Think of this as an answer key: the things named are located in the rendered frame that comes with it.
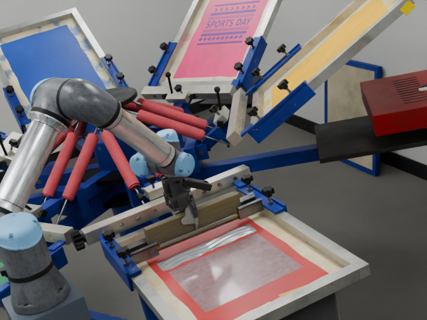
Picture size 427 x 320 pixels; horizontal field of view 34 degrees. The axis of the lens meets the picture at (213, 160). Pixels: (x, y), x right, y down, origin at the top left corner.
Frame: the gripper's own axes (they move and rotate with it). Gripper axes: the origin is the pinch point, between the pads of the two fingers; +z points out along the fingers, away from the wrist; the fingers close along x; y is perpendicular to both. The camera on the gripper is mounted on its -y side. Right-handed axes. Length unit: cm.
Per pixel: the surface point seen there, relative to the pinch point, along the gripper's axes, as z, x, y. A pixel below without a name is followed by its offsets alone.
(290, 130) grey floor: 102, -287, -191
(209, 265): 6.8, 18.7, 4.7
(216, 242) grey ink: 6.1, 7.8, -3.6
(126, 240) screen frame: 3.8, -15.2, 21.9
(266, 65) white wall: 52, -323, -200
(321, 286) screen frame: 3, 59, -13
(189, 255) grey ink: 6.3, 8.1, 7.4
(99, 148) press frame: -11, -80, 9
